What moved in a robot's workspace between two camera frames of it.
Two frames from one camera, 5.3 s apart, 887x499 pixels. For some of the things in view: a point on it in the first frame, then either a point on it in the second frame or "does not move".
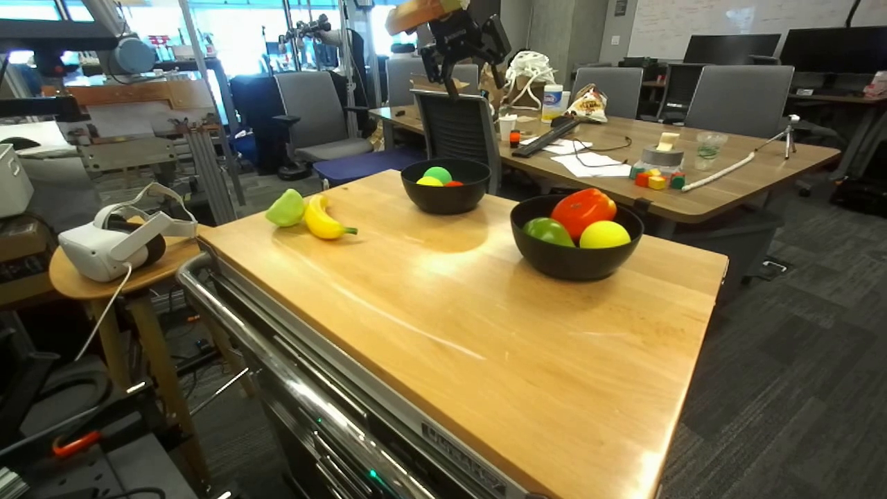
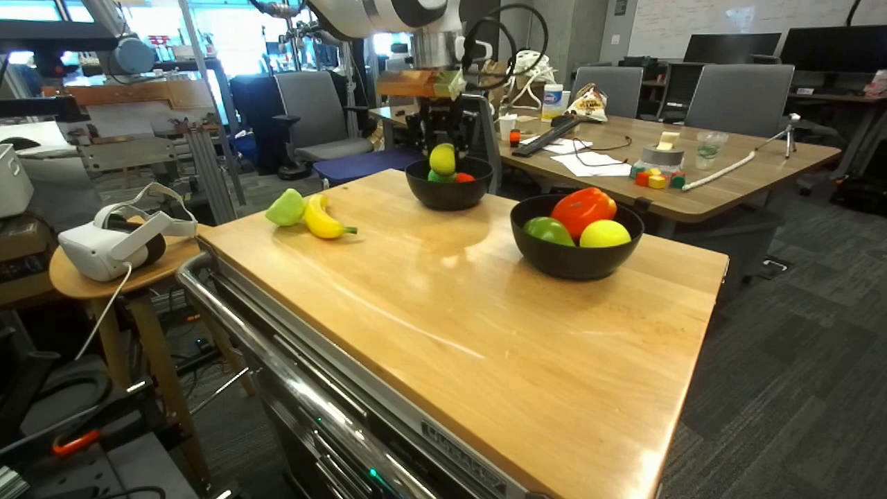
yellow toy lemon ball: x=432 y=180 to x=441 y=159
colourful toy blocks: x=655 y=177 does not move
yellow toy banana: x=318 y=216 does not move
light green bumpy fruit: x=287 y=208 does not move
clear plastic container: x=707 y=144 does not move
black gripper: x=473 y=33 to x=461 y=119
